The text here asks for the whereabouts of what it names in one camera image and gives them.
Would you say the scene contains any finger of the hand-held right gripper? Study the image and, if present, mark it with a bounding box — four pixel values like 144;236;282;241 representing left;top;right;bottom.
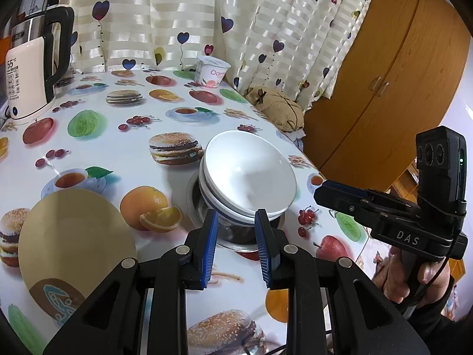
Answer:
322;180;422;213
313;187;409;230

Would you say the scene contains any large white bowl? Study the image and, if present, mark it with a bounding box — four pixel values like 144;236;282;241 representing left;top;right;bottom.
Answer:
203;130;297;217

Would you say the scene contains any person's right hand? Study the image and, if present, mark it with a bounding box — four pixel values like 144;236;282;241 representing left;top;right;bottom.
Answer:
373;246;454;304

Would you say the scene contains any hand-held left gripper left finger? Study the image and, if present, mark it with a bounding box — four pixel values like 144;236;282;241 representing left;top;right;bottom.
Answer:
42;209;218;355

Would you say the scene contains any beige plate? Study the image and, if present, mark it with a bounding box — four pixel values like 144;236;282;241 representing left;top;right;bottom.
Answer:
18;188;138;322

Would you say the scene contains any steel bowl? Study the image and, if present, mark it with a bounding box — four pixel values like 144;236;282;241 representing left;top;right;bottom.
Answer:
187;172;286;248

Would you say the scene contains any white yogurt cup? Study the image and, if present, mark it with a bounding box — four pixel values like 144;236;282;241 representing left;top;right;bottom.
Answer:
195;55;231;88

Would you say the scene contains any person's right forearm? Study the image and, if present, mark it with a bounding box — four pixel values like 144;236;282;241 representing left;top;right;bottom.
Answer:
401;275;461;355

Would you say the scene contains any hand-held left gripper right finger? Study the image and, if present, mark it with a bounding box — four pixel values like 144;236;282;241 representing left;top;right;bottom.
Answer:
255;209;431;355

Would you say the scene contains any striped heart print curtain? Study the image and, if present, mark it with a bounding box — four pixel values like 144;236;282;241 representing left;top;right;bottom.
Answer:
48;0;381;100

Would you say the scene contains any food print tablecloth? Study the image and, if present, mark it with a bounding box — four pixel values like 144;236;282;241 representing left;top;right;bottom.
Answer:
0;68;370;355

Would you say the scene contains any white bowl with blue stripe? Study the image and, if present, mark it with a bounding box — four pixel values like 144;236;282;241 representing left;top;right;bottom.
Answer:
198;159;285;228

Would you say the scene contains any wooden wardrobe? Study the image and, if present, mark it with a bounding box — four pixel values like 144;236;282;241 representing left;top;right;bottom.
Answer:
303;0;473;189

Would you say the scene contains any brown burlap bag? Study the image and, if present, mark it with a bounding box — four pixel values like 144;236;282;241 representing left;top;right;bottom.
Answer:
246;86;305;133

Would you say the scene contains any white electric kettle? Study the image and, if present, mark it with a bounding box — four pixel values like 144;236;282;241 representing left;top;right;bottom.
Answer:
5;5;76;124

